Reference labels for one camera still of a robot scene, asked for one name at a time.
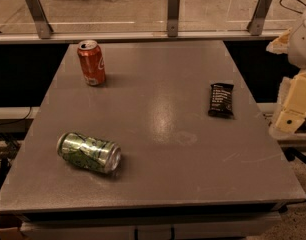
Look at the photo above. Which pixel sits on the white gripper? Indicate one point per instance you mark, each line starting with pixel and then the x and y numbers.
pixel 303 45

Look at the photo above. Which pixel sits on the green soda can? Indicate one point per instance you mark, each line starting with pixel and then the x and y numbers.
pixel 89 153

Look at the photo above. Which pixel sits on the orange soda can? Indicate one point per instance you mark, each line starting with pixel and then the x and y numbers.
pixel 92 62

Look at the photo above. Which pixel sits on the black snack bar wrapper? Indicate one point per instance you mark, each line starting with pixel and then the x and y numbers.
pixel 221 100

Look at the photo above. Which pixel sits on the cardboard box corner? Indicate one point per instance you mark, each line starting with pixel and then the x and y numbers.
pixel 10 228

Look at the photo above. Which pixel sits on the metal rail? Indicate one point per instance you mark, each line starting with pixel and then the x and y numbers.
pixel 112 37

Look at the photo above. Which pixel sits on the right metal bracket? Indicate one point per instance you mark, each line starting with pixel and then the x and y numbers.
pixel 256 24

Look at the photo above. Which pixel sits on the metal bracket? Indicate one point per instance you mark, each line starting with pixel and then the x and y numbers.
pixel 173 7
pixel 43 28
pixel 256 24

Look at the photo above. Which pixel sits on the middle metal bracket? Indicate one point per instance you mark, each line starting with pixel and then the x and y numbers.
pixel 173 7

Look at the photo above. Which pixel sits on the left metal bracket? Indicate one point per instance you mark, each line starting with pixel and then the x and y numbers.
pixel 43 28

